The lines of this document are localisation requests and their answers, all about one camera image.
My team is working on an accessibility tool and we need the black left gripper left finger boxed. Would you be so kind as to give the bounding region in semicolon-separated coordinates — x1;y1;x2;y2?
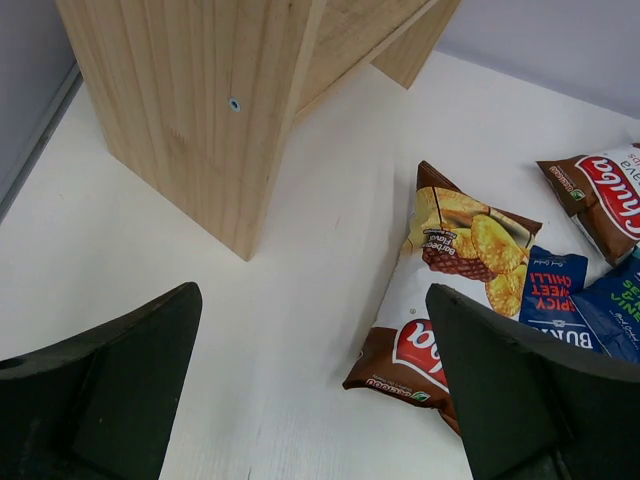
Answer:
1;282;202;479

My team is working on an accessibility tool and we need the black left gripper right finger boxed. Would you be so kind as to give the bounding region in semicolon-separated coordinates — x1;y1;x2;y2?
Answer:
426;284;639;479

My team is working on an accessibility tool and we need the blue Burts spicy chilli bag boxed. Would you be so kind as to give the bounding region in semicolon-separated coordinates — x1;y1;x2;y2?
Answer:
519;246;604;353

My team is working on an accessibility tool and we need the brown Chuba cassava chips bag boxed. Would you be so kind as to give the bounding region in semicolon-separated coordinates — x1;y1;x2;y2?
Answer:
343;162;542;431

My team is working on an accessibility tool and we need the light wooden shelf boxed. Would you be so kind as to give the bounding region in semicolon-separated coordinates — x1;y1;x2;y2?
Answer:
57;1;458;260

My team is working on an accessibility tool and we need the blue Burts sea salt bag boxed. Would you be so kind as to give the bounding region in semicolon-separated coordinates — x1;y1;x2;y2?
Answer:
572;247;640;364

